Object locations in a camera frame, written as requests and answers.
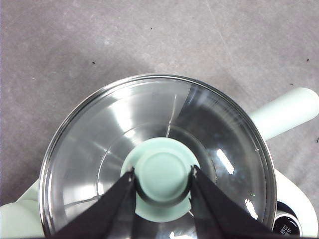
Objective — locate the silver control knob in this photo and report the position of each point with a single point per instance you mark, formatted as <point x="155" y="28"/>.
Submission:
<point x="285" y="225"/>

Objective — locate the glass pot lid green knob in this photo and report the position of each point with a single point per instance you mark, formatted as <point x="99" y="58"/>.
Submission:
<point x="162" y="169"/>

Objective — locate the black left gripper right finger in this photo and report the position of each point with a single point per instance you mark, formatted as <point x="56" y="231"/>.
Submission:
<point x="219" y="214"/>

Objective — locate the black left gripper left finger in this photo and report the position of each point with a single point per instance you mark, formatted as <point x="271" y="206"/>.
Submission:
<point x="109" y="211"/>

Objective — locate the mint green breakfast machine base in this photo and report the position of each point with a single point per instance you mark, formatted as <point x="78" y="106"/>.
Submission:
<point x="286" y="189"/>

